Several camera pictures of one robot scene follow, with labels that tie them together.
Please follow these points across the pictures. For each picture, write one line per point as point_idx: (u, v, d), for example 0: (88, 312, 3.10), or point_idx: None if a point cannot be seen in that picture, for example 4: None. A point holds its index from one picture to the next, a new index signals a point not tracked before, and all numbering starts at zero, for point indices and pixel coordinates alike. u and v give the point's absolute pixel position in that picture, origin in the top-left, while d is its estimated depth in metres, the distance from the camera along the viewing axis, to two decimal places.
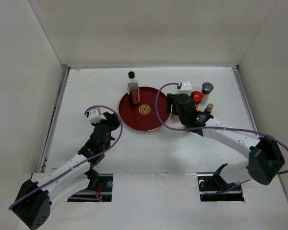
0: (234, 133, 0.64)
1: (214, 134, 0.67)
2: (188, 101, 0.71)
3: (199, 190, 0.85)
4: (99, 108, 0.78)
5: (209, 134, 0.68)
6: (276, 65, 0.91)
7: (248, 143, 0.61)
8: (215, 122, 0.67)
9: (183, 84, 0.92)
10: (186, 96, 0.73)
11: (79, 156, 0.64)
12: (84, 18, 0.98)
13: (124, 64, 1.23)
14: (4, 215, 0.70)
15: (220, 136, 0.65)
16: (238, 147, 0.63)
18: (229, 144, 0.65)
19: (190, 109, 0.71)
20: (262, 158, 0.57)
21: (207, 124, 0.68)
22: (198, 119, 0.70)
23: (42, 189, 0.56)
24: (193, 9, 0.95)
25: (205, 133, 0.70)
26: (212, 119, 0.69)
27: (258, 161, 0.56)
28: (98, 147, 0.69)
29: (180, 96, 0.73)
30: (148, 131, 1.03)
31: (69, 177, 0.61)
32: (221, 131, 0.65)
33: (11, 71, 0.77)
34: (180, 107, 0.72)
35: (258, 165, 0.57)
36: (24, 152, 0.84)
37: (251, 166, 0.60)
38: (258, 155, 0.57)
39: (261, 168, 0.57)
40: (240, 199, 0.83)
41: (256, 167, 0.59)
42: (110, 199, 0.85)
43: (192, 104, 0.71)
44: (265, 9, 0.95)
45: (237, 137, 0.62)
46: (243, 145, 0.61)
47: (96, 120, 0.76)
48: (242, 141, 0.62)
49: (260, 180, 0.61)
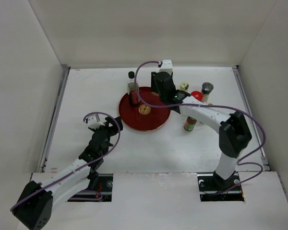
0: (208, 110, 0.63)
1: (190, 111, 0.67)
2: (168, 78, 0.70)
3: (199, 190, 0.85)
4: (98, 114, 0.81)
5: (186, 111, 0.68)
6: (276, 65, 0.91)
7: (220, 119, 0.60)
8: (191, 101, 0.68)
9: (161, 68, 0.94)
10: (166, 73, 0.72)
11: (79, 160, 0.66)
12: (84, 18, 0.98)
13: (124, 64, 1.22)
14: (5, 216, 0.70)
15: (195, 113, 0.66)
16: (210, 123, 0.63)
18: (203, 120, 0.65)
19: (169, 87, 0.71)
20: (231, 132, 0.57)
21: (183, 102, 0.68)
22: (177, 97, 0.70)
23: (46, 190, 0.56)
24: (194, 9, 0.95)
25: (182, 111, 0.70)
26: (189, 97, 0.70)
27: (227, 135, 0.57)
28: (96, 153, 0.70)
29: (160, 74, 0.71)
30: (148, 131, 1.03)
31: (71, 180, 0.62)
32: (196, 108, 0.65)
33: (11, 72, 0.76)
34: (160, 85, 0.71)
35: (227, 139, 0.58)
36: (24, 153, 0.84)
37: (222, 140, 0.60)
38: (227, 129, 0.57)
39: (230, 143, 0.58)
40: (241, 199, 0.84)
41: (224, 141, 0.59)
42: (110, 199, 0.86)
43: (171, 82, 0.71)
44: (266, 10, 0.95)
45: (210, 113, 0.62)
46: (214, 120, 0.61)
47: (95, 126, 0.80)
48: (214, 117, 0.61)
49: (229, 153, 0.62)
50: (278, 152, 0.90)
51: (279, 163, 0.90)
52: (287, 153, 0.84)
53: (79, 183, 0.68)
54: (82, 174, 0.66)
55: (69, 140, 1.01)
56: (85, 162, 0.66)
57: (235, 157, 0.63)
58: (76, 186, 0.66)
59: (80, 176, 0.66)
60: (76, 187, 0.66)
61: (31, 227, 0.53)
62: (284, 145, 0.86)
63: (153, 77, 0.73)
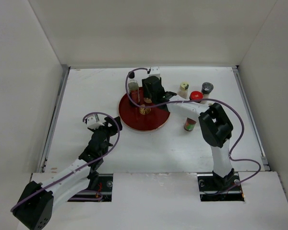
0: (190, 105, 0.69)
1: (176, 108, 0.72)
2: (156, 82, 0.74)
3: (199, 190, 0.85)
4: (97, 114, 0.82)
5: (173, 108, 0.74)
6: (276, 65, 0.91)
7: (200, 111, 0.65)
8: (177, 98, 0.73)
9: (152, 69, 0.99)
10: (154, 76, 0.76)
11: (79, 160, 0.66)
12: (84, 18, 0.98)
13: (124, 64, 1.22)
14: (5, 216, 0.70)
15: (180, 109, 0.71)
16: (193, 116, 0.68)
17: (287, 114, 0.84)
18: (187, 115, 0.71)
19: (158, 89, 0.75)
20: (210, 121, 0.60)
21: (170, 99, 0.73)
22: (165, 97, 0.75)
23: (46, 190, 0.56)
24: (194, 9, 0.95)
25: (170, 109, 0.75)
26: (175, 96, 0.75)
27: (207, 124, 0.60)
28: (96, 153, 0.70)
29: (149, 77, 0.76)
30: (148, 131, 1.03)
31: (71, 180, 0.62)
32: (180, 104, 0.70)
33: (11, 72, 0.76)
34: (149, 87, 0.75)
35: (207, 128, 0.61)
36: (24, 153, 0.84)
37: (204, 132, 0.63)
38: (205, 118, 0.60)
39: (210, 132, 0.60)
40: (240, 199, 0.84)
41: (206, 131, 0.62)
42: (110, 199, 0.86)
43: (159, 84, 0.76)
44: (266, 9, 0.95)
45: (191, 107, 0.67)
46: (195, 113, 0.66)
47: (95, 126, 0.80)
48: (195, 109, 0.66)
49: (213, 143, 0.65)
50: (278, 152, 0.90)
51: (279, 163, 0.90)
52: (287, 153, 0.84)
53: (79, 182, 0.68)
54: (82, 175, 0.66)
55: (69, 140, 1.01)
56: (85, 162, 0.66)
57: (220, 147, 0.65)
58: (77, 187, 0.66)
59: (80, 176, 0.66)
60: (76, 187, 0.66)
61: (31, 227, 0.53)
62: (284, 145, 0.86)
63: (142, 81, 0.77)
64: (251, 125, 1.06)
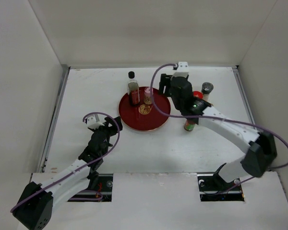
0: (233, 126, 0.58)
1: (211, 124, 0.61)
2: (187, 86, 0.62)
3: (199, 190, 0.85)
4: (97, 114, 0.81)
5: (205, 123, 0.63)
6: (276, 65, 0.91)
7: (247, 138, 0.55)
8: (213, 112, 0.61)
9: (179, 64, 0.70)
10: (185, 79, 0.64)
11: (78, 161, 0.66)
12: (84, 18, 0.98)
13: (124, 64, 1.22)
14: (5, 216, 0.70)
15: (218, 127, 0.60)
16: (235, 140, 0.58)
17: None
18: (225, 135, 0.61)
19: (188, 95, 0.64)
20: (260, 153, 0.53)
21: (204, 113, 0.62)
22: (196, 107, 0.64)
23: (46, 191, 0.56)
24: (194, 9, 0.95)
25: (201, 122, 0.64)
26: (210, 108, 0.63)
27: (257, 156, 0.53)
28: (96, 153, 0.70)
29: (179, 79, 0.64)
30: (148, 132, 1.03)
31: (71, 180, 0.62)
32: (219, 121, 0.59)
33: (12, 73, 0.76)
34: (178, 92, 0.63)
35: (255, 159, 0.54)
36: (24, 153, 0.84)
37: (247, 160, 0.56)
38: (256, 150, 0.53)
39: (258, 163, 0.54)
40: (240, 199, 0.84)
41: (251, 161, 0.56)
42: (110, 199, 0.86)
43: (190, 89, 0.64)
44: (266, 9, 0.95)
45: (235, 130, 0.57)
46: (241, 139, 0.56)
47: (95, 126, 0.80)
48: (241, 134, 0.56)
49: (252, 172, 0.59)
50: (278, 152, 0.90)
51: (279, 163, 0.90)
52: (287, 153, 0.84)
53: (79, 182, 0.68)
54: (82, 174, 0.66)
55: (69, 140, 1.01)
56: (85, 163, 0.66)
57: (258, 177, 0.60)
58: (76, 187, 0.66)
59: (80, 177, 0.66)
60: (76, 187, 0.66)
61: (31, 228, 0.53)
62: (285, 146, 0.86)
63: (170, 83, 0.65)
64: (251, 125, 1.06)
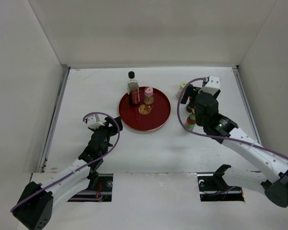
0: (262, 154, 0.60)
1: (238, 148, 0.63)
2: (213, 104, 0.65)
3: (199, 190, 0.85)
4: (97, 114, 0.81)
5: (231, 145, 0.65)
6: (276, 65, 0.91)
7: (277, 168, 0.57)
8: (240, 135, 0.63)
9: (210, 79, 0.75)
10: (211, 97, 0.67)
11: (79, 161, 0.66)
12: (84, 18, 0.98)
13: (124, 64, 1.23)
14: (5, 215, 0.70)
15: (245, 152, 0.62)
16: (263, 168, 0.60)
17: None
18: (252, 161, 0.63)
19: (213, 113, 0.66)
20: None
21: (231, 135, 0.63)
22: (221, 126, 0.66)
23: (46, 191, 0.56)
24: (194, 9, 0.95)
25: (225, 143, 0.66)
26: (238, 130, 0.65)
27: (287, 190, 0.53)
28: (96, 153, 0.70)
29: (205, 97, 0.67)
30: (148, 132, 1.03)
31: (70, 180, 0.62)
32: (247, 146, 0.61)
33: (11, 73, 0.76)
34: (203, 109, 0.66)
35: (283, 191, 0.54)
36: (24, 153, 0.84)
37: (273, 190, 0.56)
38: (286, 183, 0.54)
39: (285, 196, 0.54)
40: (240, 199, 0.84)
41: (277, 192, 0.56)
42: (110, 199, 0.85)
43: (216, 108, 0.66)
44: (266, 10, 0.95)
45: (265, 158, 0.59)
46: (270, 168, 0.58)
47: (95, 126, 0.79)
48: (270, 164, 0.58)
49: (275, 201, 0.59)
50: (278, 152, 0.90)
51: None
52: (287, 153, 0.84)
53: (79, 182, 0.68)
54: (82, 174, 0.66)
55: (69, 140, 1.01)
56: (85, 163, 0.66)
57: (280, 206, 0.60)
58: (76, 187, 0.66)
59: (80, 177, 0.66)
60: (76, 187, 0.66)
61: (31, 228, 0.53)
62: (285, 146, 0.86)
63: (195, 100, 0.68)
64: (251, 125, 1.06)
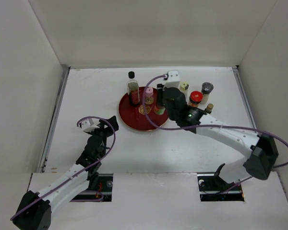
0: (232, 132, 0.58)
1: (210, 132, 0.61)
2: (180, 96, 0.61)
3: (199, 190, 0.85)
4: (90, 117, 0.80)
5: (203, 132, 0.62)
6: (275, 64, 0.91)
7: (248, 142, 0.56)
8: (210, 120, 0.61)
9: (169, 74, 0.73)
10: (176, 89, 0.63)
11: (76, 166, 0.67)
12: (84, 18, 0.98)
13: (124, 64, 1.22)
14: (5, 215, 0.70)
15: (217, 134, 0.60)
16: (235, 146, 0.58)
17: None
18: (225, 142, 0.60)
19: (182, 106, 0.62)
20: (263, 157, 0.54)
21: (201, 122, 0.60)
22: (191, 116, 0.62)
23: (43, 200, 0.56)
24: (194, 9, 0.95)
25: (198, 132, 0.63)
26: (207, 115, 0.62)
27: (260, 161, 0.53)
28: (93, 157, 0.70)
29: (170, 90, 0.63)
30: (148, 131, 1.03)
31: (69, 187, 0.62)
32: (217, 129, 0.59)
33: (11, 73, 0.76)
34: (171, 103, 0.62)
35: (258, 163, 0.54)
36: (23, 153, 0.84)
37: (250, 164, 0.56)
38: (259, 154, 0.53)
39: (262, 167, 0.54)
40: (240, 199, 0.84)
41: (255, 165, 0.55)
42: (110, 199, 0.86)
43: (184, 99, 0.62)
44: (266, 9, 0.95)
45: (235, 136, 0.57)
46: (242, 144, 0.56)
47: (90, 129, 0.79)
48: (242, 140, 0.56)
49: (256, 175, 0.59)
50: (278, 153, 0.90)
51: (279, 163, 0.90)
52: (287, 152, 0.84)
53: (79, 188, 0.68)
54: (80, 179, 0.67)
55: (69, 140, 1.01)
56: (82, 167, 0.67)
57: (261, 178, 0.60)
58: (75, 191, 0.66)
59: (78, 182, 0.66)
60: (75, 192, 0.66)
61: None
62: (284, 146, 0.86)
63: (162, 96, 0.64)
64: (252, 125, 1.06)
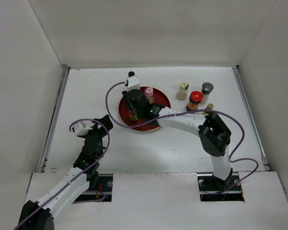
0: (184, 117, 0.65)
1: (168, 122, 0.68)
2: (140, 95, 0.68)
3: (199, 190, 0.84)
4: (82, 120, 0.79)
5: (164, 123, 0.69)
6: (276, 65, 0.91)
7: (197, 123, 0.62)
8: (167, 111, 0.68)
9: (128, 80, 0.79)
10: (138, 90, 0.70)
11: (74, 169, 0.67)
12: (84, 18, 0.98)
13: (124, 64, 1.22)
14: (5, 215, 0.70)
15: (174, 122, 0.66)
16: (190, 129, 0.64)
17: None
18: (183, 129, 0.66)
19: (144, 104, 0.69)
20: (210, 134, 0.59)
21: (160, 114, 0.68)
22: (152, 111, 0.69)
23: (44, 208, 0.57)
24: (194, 9, 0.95)
25: (161, 123, 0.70)
26: (164, 108, 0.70)
27: (208, 138, 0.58)
28: (91, 158, 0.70)
29: (132, 91, 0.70)
30: (148, 131, 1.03)
31: (68, 191, 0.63)
32: (173, 118, 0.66)
33: (11, 73, 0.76)
34: (134, 103, 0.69)
35: (208, 141, 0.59)
36: (23, 153, 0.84)
37: (203, 143, 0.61)
38: (206, 132, 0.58)
39: (213, 144, 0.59)
40: (241, 199, 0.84)
41: (208, 144, 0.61)
42: (110, 199, 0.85)
43: (145, 98, 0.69)
44: (266, 9, 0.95)
45: (186, 120, 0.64)
46: (192, 126, 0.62)
47: (84, 132, 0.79)
48: (192, 122, 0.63)
49: (215, 154, 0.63)
50: (278, 153, 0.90)
51: (279, 163, 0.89)
52: None
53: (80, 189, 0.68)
54: (80, 183, 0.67)
55: (69, 140, 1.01)
56: (80, 170, 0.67)
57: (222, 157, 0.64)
58: (76, 195, 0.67)
59: (78, 185, 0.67)
60: (75, 196, 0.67)
61: None
62: (284, 145, 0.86)
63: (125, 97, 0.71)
64: (252, 126, 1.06)
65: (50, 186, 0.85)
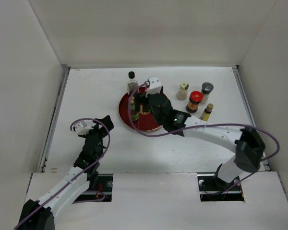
0: (216, 130, 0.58)
1: (196, 133, 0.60)
2: (166, 103, 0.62)
3: (199, 190, 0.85)
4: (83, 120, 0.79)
5: (190, 133, 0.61)
6: (276, 65, 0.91)
7: (233, 138, 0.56)
8: (194, 121, 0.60)
9: (150, 81, 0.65)
10: (162, 97, 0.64)
11: (74, 168, 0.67)
12: (84, 18, 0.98)
13: (124, 64, 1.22)
14: (6, 215, 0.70)
15: (202, 134, 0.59)
16: (222, 143, 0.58)
17: None
18: (211, 140, 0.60)
19: (168, 111, 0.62)
20: (248, 150, 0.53)
21: (186, 124, 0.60)
22: (177, 120, 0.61)
23: (44, 207, 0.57)
24: (194, 9, 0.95)
25: (186, 133, 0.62)
26: (190, 117, 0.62)
27: (247, 155, 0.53)
28: (91, 158, 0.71)
29: (156, 97, 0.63)
30: (146, 131, 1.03)
31: (69, 190, 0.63)
32: (202, 129, 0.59)
33: (11, 73, 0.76)
34: (158, 110, 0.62)
35: (246, 157, 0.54)
36: (23, 153, 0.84)
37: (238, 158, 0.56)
38: (244, 148, 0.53)
39: (250, 161, 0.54)
40: (240, 199, 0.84)
41: (244, 160, 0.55)
42: (110, 199, 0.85)
43: (170, 105, 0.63)
44: (266, 9, 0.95)
45: (219, 133, 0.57)
46: (227, 140, 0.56)
47: (85, 131, 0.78)
48: (226, 136, 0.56)
49: (247, 168, 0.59)
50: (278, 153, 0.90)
51: (279, 163, 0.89)
52: None
53: (81, 189, 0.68)
54: (80, 182, 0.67)
55: (69, 140, 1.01)
56: (80, 170, 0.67)
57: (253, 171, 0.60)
58: (76, 194, 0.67)
59: (78, 184, 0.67)
60: (76, 195, 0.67)
61: None
62: (284, 146, 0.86)
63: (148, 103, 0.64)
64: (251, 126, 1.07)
65: (50, 186, 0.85)
